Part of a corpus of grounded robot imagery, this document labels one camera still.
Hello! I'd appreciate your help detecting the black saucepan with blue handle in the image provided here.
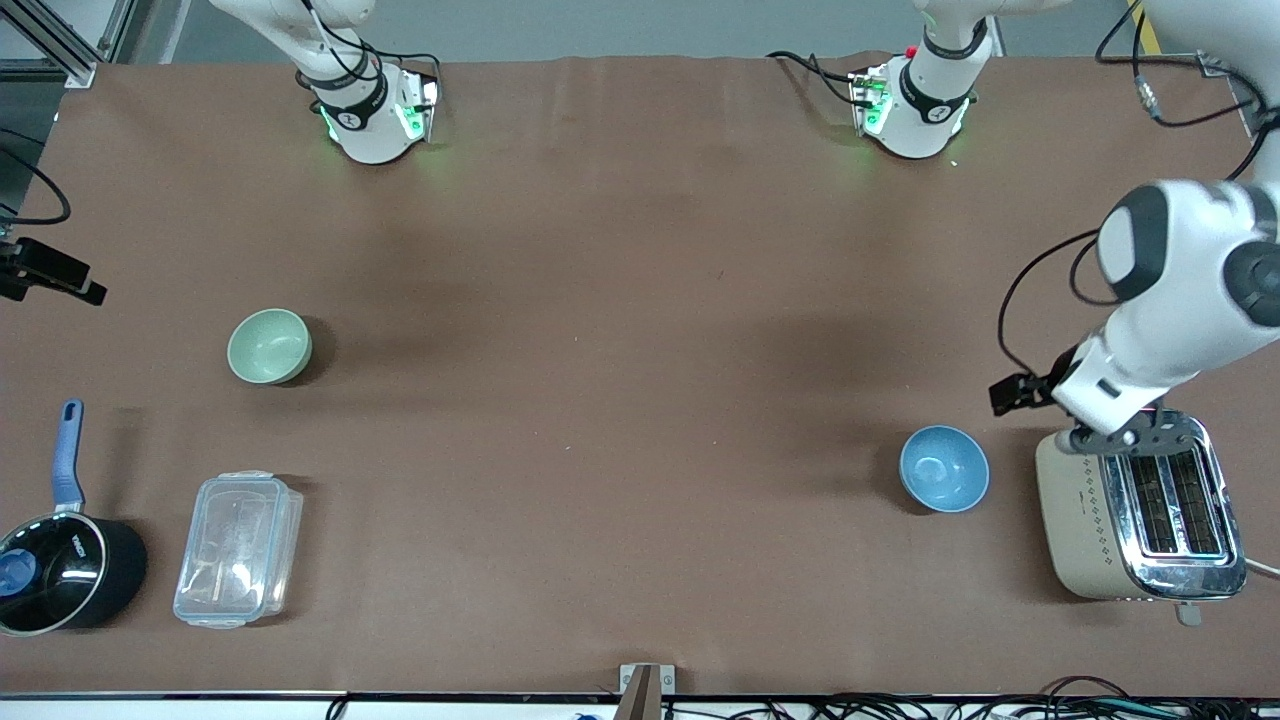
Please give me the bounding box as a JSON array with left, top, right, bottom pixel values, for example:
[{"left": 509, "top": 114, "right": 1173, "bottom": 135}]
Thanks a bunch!
[{"left": 0, "top": 400, "right": 149, "bottom": 637}]

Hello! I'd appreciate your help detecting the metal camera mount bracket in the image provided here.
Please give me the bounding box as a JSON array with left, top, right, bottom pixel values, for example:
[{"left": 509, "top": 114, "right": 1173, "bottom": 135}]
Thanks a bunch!
[{"left": 618, "top": 664, "right": 677, "bottom": 720}]

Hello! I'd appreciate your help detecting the black left base cable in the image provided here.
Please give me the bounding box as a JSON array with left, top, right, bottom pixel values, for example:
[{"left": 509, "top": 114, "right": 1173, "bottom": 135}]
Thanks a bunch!
[{"left": 765, "top": 49, "right": 863, "bottom": 109}]

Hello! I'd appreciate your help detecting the green bowl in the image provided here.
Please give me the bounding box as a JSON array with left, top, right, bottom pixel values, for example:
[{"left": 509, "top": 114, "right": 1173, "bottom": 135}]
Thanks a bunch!
[{"left": 227, "top": 308, "right": 313, "bottom": 386}]

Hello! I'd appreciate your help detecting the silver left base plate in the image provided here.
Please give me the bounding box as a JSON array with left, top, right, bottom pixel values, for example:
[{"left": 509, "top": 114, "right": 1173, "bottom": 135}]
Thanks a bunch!
[{"left": 849, "top": 67, "right": 894, "bottom": 139}]

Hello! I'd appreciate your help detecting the aluminium frame profile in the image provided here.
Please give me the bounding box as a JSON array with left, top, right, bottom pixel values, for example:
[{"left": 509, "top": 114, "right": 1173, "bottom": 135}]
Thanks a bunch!
[
  {"left": 1198, "top": 50, "right": 1280, "bottom": 139},
  {"left": 0, "top": 0, "right": 137, "bottom": 89}
]

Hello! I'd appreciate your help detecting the brown table mat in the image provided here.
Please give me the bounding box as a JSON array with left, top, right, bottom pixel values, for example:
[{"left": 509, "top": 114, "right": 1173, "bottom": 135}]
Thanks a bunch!
[{"left": 0, "top": 52, "right": 1280, "bottom": 698}]

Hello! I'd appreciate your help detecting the beige chrome toaster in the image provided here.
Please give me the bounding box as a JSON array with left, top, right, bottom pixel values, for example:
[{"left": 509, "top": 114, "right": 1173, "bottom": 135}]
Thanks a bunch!
[{"left": 1035, "top": 412, "right": 1249, "bottom": 628}]

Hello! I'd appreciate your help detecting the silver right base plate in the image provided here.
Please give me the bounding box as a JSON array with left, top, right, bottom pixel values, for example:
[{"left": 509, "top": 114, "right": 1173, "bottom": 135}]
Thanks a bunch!
[{"left": 398, "top": 72, "right": 442, "bottom": 143}]

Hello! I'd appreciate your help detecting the black cable bundle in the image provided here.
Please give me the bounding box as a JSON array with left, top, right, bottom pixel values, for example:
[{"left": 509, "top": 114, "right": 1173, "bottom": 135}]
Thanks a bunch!
[{"left": 660, "top": 676, "right": 1280, "bottom": 720}]

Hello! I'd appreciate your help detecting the black base cable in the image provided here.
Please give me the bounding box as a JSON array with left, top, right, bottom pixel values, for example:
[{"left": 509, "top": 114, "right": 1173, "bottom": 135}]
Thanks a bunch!
[
  {"left": 765, "top": 49, "right": 863, "bottom": 109},
  {"left": 300, "top": 0, "right": 443, "bottom": 96}
]

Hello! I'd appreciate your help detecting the glass lid with blue knob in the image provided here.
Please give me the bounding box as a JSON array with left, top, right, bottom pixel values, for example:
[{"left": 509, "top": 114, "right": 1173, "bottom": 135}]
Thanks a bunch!
[{"left": 0, "top": 515, "right": 107, "bottom": 634}]

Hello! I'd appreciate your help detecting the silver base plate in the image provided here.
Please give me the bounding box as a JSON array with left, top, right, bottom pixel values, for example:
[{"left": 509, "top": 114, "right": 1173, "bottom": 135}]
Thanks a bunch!
[
  {"left": 398, "top": 72, "right": 442, "bottom": 143},
  {"left": 849, "top": 67, "right": 894, "bottom": 139}
]

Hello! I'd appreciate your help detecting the blue bowl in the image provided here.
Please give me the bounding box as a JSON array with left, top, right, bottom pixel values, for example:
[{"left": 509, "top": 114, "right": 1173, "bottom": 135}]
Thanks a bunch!
[{"left": 899, "top": 425, "right": 990, "bottom": 514}]

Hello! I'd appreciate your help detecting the clear plastic food container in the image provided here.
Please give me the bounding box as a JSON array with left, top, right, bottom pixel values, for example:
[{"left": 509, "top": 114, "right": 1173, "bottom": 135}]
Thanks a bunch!
[{"left": 173, "top": 471, "right": 304, "bottom": 630}]

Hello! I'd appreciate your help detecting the black right base cable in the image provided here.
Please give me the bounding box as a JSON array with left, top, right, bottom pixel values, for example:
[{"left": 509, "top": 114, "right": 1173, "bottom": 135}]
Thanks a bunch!
[{"left": 300, "top": 0, "right": 443, "bottom": 96}]

